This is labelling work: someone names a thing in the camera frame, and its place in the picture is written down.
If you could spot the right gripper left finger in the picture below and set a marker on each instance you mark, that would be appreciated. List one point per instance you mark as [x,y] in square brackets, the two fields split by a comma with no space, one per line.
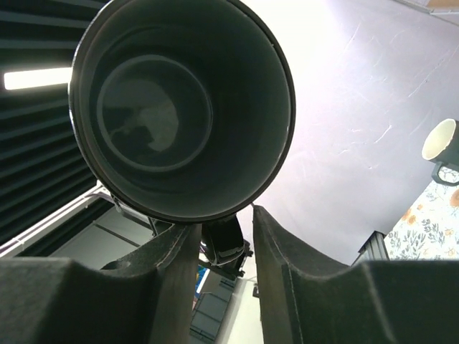
[144,297]

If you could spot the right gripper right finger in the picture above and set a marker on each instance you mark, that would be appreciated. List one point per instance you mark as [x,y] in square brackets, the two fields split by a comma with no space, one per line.
[308,297]

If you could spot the black mug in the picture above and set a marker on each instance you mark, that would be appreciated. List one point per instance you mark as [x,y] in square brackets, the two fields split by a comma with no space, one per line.
[184,110]

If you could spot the dark teal mug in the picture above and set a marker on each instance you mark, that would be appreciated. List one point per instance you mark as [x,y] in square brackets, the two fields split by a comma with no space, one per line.
[441,148]

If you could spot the floral table mat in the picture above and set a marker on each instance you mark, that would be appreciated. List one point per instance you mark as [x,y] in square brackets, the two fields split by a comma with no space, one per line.
[429,228]

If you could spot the white ceiling light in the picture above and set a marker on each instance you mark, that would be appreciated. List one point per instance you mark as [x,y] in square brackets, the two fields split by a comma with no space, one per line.
[37,78]

